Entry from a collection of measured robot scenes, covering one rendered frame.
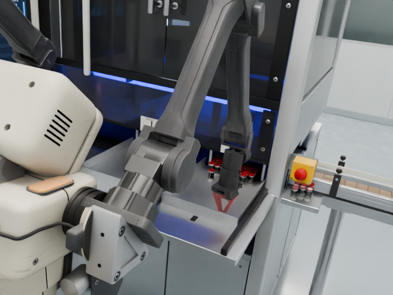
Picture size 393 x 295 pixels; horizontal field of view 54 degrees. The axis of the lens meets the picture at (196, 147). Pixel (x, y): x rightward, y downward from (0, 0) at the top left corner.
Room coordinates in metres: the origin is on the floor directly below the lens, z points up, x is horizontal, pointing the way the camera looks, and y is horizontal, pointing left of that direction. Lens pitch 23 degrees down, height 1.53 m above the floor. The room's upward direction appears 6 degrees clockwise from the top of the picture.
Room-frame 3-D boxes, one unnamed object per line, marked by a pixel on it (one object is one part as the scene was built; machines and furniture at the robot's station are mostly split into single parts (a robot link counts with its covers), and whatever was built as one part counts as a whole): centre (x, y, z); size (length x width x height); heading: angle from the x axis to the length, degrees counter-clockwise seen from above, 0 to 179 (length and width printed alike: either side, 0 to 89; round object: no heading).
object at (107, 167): (1.31, 0.22, 0.90); 0.34 x 0.26 x 0.04; 157
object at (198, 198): (1.17, -0.09, 0.90); 0.34 x 0.26 x 0.04; 157
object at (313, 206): (1.22, -0.40, 0.87); 0.14 x 0.13 x 0.02; 157
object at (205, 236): (1.18, 0.09, 0.87); 0.70 x 0.48 x 0.02; 67
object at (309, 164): (1.18, -0.37, 0.99); 0.08 x 0.07 x 0.07; 157
